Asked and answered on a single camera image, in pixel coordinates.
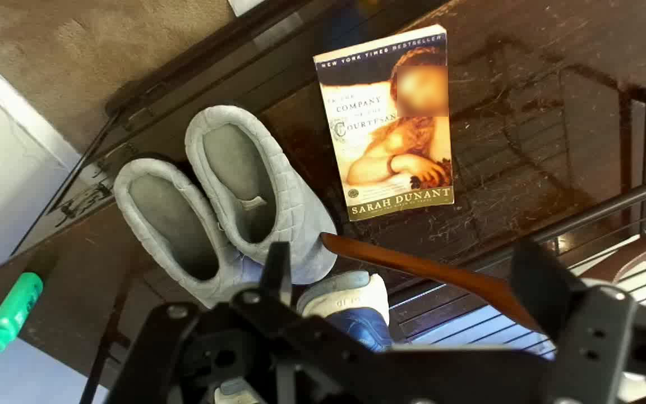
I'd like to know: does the green plastic bottle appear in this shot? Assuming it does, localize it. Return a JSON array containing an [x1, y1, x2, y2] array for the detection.
[[0, 271, 45, 352]]

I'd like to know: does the black metal shoe rack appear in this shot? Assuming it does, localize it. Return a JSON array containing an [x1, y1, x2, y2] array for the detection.
[[393, 87, 646, 360]]

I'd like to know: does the grey slipper near bottle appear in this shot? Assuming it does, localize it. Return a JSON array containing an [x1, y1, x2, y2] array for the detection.
[[112, 156, 266, 311]]

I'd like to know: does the paperback book with portrait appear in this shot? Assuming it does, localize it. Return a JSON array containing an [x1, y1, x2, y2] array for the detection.
[[315, 26, 456, 223]]

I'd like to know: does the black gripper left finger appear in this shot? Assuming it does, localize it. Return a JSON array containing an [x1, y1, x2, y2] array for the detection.
[[105, 304, 207, 404]]

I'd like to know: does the grey blue sneaker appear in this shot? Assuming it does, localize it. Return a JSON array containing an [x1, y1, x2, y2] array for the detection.
[[296, 270, 393, 352]]

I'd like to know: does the grey slipper near book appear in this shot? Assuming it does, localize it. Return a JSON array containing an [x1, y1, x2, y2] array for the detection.
[[185, 105, 336, 286]]

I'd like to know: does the dark wooden dresser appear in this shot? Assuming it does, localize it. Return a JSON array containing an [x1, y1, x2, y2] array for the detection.
[[0, 0, 646, 392]]

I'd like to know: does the brown leather belt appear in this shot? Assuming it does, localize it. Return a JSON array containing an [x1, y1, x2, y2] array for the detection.
[[322, 234, 534, 325]]

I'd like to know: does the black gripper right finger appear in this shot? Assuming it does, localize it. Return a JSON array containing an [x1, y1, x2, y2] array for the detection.
[[510, 240, 635, 404]]

